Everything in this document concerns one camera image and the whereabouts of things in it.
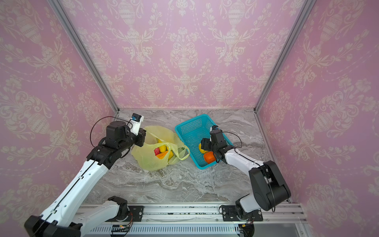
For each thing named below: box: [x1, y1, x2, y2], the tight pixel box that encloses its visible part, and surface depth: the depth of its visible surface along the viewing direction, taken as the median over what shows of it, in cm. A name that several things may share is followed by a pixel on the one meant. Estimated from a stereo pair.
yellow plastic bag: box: [131, 125, 190, 172], surface depth 77 cm
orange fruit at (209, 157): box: [203, 151, 217, 164], surface depth 90 cm
